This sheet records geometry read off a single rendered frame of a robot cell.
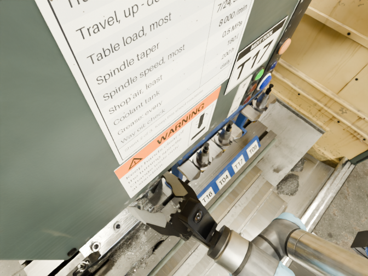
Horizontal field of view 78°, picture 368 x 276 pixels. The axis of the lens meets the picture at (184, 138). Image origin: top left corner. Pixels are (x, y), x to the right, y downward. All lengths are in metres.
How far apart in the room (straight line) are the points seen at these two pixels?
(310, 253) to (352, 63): 0.85
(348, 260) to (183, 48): 0.49
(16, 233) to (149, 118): 0.13
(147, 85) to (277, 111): 1.33
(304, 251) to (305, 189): 0.93
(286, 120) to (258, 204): 0.51
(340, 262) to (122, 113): 0.50
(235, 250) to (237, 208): 0.75
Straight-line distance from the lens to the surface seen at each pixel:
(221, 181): 1.05
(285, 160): 1.42
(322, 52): 1.24
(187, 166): 0.75
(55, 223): 0.24
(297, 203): 1.46
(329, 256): 0.58
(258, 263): 0.52
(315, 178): 1.56
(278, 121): 1.45
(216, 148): 0.79
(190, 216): 0.42
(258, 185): 1.34
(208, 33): 0.19
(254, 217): 1.28
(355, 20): 1.15
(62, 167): 0.17
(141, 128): 0.20
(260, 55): 0.34
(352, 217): 2.47
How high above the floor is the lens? 1.91
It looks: 62 degrees down
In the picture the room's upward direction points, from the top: 7 degrees clockwise
